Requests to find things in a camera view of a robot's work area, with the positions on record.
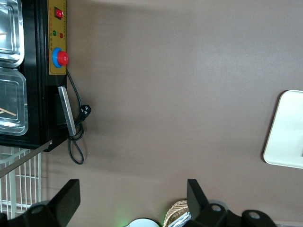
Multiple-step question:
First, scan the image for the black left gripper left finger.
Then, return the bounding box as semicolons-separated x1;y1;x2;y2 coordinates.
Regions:
0;179;81;227

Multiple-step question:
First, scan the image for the red emergency stop button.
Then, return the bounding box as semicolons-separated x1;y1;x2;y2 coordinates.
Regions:
52;47;70;69

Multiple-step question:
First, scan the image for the black heating appliance yellow panel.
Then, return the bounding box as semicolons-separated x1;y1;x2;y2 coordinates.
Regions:
0;0;70;152

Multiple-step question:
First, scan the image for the steel pan with one stick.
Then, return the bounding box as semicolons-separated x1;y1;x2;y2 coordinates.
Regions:
0;0;25;67

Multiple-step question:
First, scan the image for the black power cable with plug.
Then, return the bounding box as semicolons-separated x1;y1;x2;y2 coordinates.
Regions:
66;68;93;165

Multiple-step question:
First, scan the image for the aluminium foil container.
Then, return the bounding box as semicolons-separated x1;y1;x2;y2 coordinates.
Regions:
169;211;193;227

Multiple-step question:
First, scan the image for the white wire rack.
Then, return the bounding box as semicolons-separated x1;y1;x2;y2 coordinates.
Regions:
0;145;43;220

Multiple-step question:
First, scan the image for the wicker basket with foil containers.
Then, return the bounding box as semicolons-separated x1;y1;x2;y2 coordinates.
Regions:
165;199;190;227

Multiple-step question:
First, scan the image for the steel pan with crossed sticks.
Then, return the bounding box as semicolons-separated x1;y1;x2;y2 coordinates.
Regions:
0;67;29;136

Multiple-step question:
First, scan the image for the cream plastic tray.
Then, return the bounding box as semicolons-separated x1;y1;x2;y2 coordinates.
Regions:
263;89;303;170

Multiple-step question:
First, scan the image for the silver metal handle bar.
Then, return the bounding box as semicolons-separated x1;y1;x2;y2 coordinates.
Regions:
57;86;77;137

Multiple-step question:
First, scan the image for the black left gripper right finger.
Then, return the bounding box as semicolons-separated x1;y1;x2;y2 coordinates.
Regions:
187;179;277;227

